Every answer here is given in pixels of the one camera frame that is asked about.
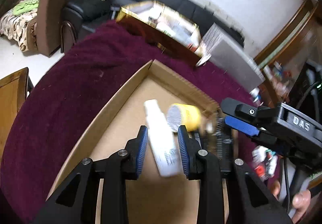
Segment white spray bottle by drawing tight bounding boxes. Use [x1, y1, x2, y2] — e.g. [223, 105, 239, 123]
[143, 99, 182, 178]

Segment yellow round jar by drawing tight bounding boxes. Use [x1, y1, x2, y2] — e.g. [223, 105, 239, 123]
[166, 103, 201, 132]

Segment person's right hand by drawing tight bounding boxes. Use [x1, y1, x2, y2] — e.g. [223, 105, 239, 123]
[270, 180, 311, 223]

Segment black hair comb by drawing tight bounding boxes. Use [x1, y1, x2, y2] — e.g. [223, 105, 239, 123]
[202, 111, 234, 176]

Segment brown cardboard box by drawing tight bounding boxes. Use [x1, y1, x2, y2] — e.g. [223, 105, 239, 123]
[52, 60, 219, 223]

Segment grey shoe box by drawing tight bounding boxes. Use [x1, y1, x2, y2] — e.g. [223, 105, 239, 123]
[200, 23, 265, 92]

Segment wooden cabinet counter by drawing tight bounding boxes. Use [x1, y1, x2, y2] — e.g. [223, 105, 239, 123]
[254, 0, 321, 107]

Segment maroon velvet tablecloth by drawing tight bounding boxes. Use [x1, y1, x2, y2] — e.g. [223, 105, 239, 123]
[1, 21, 253, 223]

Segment gold gift box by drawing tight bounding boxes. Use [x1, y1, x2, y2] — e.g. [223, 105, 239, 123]
[116, 0, 202, 66]

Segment wooden side table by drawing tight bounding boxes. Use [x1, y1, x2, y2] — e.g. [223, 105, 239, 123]
[0, 67, 34, 158]

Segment black leather sofa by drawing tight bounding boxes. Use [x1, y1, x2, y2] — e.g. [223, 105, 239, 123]
[62, 0, 245, 47]

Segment floral bedding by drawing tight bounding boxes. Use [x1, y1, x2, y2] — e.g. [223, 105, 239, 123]
[1, 0, 40, 52]

